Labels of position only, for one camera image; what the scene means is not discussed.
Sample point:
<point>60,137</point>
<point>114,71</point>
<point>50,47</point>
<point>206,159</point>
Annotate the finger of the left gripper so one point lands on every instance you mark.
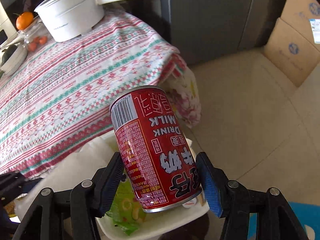
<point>13,184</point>

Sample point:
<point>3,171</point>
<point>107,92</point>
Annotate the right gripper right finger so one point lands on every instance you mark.
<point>226,198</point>

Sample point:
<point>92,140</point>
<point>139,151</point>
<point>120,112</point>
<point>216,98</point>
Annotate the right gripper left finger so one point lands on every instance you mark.
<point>92,198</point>

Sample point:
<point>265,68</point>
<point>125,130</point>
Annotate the red milk drink can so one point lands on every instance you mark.
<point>156,156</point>

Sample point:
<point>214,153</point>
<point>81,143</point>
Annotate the white plastic trash bin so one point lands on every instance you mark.
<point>156,224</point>

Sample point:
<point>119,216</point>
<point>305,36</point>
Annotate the green snack wrapper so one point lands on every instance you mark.
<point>126,212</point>

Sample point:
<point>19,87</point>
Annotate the patterned striped tablecloth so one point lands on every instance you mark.
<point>59,98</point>

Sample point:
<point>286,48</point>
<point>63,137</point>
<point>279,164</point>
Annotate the white bowl with avocado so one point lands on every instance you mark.
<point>14,60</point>

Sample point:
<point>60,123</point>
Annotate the glass jar with lid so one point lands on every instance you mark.
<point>36,36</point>

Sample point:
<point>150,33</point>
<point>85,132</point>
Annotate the lower cardboard box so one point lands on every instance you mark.
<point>291,53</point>

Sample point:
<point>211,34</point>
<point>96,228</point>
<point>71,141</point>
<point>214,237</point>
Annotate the cardboard box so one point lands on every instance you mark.
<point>298,13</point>
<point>291,53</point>

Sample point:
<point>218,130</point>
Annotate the orange tangerine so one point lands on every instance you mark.
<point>24,20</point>

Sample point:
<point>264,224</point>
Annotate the dark grey refrigerator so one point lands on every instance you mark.
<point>203,30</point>

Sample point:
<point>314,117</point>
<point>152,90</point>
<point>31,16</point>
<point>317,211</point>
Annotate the white electric cooking pot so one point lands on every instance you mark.
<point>67,19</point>

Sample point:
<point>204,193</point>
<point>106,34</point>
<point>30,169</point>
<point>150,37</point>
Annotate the upper cardboard box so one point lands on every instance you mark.
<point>298,13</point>

